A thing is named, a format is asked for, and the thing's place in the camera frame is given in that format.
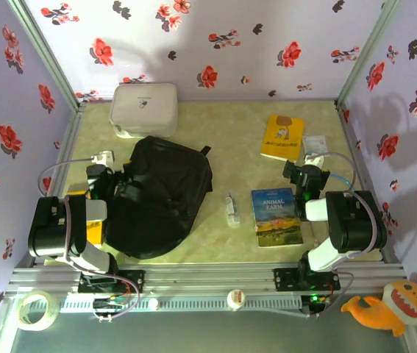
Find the aluminium frame side rail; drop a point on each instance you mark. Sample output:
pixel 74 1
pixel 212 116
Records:
pixel 66 139
pixel 358 147

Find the orange plush toy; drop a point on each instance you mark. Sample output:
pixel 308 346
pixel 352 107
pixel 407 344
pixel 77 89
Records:
pixel 384 312

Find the clear tape roll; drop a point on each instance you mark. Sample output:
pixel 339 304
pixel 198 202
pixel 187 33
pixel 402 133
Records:
pixel 53 316

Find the aluminium frame post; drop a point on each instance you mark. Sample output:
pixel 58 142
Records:
pixel 48 55
pixel 367 51

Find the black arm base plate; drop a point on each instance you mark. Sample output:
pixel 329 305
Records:
pixel 285 279
pixel 134 279

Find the black backpack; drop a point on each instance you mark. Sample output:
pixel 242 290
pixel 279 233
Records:
pixel 164 191

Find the small controller board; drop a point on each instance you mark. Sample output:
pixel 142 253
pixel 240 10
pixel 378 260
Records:
pixel 316 299
pixel 110 303

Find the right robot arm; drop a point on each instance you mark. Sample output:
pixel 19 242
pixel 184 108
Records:
pixel 355 220

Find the clear pencil case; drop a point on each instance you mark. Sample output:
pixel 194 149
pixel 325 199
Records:
pixel 232 211

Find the small white knob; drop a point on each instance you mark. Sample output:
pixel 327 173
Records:
pixel 153 303

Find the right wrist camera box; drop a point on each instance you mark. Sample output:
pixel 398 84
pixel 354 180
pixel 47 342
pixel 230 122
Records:
pixel 313 159

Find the white plastic storage box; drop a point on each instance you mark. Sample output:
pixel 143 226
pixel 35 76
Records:
pixel 143 106

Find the white and blue packet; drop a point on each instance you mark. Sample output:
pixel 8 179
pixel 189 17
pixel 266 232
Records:
pixel 314 144

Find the blue Animal Farm book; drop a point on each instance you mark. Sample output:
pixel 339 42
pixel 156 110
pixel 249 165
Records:
pixel 276 220

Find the stethoscope with blue tube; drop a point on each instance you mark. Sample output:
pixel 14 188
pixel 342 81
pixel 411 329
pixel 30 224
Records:
pixel 341 178

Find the white bottle with red label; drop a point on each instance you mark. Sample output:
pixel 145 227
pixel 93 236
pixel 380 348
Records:
pixel 236 298

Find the aluminium frame cross rail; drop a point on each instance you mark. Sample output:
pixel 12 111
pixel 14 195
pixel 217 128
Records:
pixel 208 279

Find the yellow book with drawing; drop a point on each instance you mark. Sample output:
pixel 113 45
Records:
pixel 281 136

